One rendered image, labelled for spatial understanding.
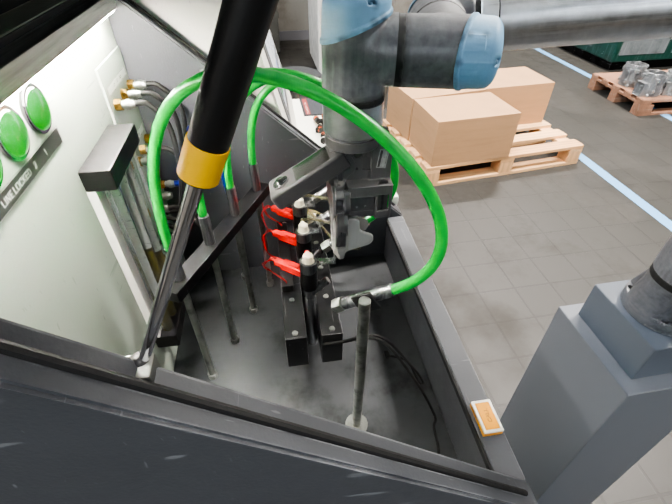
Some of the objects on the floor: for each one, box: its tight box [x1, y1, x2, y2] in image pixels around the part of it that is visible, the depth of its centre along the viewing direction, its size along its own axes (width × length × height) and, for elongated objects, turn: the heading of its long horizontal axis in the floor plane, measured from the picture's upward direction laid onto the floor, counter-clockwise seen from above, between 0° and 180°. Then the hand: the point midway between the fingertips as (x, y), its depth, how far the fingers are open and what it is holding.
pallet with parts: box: [588, 61, 672, 116], centre depth 407 cm, size 119×83×35 cm
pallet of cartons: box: [382, 66, 584, 186], centre depth 318 cm, size 130×89×47 cm
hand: (335, 252), depth 66 cm, fingers closed
